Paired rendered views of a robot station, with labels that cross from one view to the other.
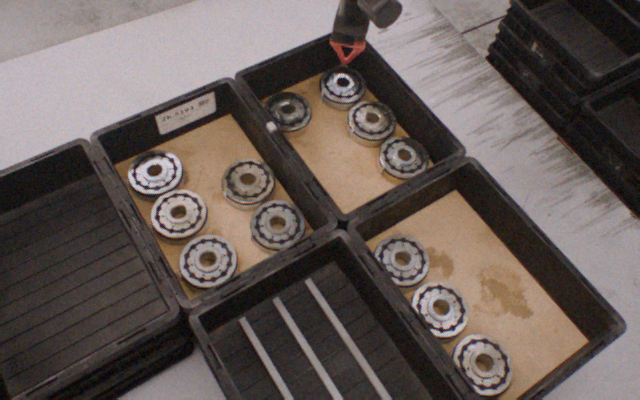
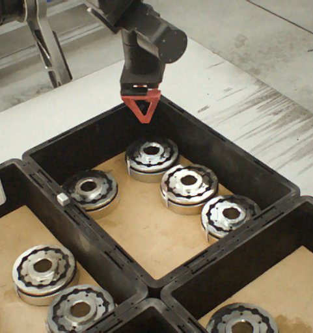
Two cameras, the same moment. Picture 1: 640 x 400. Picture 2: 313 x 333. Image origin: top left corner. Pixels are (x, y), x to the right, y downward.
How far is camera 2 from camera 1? 0.24 m
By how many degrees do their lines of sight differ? 18
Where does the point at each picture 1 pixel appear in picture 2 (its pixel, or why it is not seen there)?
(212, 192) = (3, 291)
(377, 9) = (156, 39)
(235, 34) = (39, 137)
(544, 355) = not seen: outside the picture
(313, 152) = (123, 230)
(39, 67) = not seen: outside the picture
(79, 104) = not seen: outside the picture
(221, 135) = (15, 228)
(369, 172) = (193, 242)
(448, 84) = (284, 149)
